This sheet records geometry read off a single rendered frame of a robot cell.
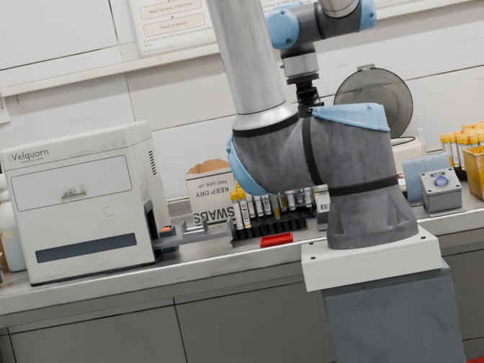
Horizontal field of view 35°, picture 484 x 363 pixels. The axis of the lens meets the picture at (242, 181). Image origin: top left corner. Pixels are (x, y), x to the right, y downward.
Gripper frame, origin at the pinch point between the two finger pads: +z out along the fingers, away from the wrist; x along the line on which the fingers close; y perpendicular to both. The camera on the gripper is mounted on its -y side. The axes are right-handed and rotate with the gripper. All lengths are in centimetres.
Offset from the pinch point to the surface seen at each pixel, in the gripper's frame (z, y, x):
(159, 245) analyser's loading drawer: 9.0, -6.3, 36.1
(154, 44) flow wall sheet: -38, 56, 40
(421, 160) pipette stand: 3.0, 6.5, -22.1
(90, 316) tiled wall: 38, 55, 77
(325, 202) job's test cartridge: 7.0, -1.3, 0.2
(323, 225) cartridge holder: 11.6, -3.4, 1.5
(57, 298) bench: 15, -12, 58
